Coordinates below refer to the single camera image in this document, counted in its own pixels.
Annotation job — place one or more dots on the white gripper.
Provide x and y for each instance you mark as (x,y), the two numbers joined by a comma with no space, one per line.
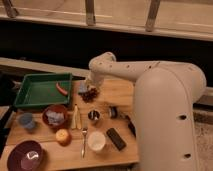
(94,80)

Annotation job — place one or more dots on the dark red grape bunch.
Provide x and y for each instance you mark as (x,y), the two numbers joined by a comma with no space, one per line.
(90,95)

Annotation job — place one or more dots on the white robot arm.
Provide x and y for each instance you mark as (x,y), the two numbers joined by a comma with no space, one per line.
(164,94)

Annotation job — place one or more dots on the green plastic tray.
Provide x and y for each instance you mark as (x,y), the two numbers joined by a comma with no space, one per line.
(39,90)

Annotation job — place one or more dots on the blue sponge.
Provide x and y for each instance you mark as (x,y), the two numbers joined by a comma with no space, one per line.
(82,88)

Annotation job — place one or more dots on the small metal cup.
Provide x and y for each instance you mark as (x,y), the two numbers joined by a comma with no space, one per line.
(94,117)

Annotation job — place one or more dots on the red sausage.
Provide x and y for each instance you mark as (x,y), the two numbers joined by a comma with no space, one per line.
(61,90)

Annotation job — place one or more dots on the yellow banana slice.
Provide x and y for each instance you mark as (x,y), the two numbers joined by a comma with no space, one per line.
(76,119)

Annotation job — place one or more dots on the wooden board table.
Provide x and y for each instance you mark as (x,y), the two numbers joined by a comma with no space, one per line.
(114,92)

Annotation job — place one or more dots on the metal fork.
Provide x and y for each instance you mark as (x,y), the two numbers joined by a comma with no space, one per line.
(84,134)

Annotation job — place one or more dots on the red bowl with cloth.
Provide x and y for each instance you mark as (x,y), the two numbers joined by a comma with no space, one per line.
(55,116)

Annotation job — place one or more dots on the white cup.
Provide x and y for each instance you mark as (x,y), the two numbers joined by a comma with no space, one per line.
(96,141)

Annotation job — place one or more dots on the black rectangular remote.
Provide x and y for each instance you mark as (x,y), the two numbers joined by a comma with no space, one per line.
(116,139)

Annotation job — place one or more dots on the orange apple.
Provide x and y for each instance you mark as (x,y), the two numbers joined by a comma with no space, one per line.
(63,136)

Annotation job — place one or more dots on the small blue cup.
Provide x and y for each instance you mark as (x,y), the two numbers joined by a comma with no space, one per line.
(26,120)

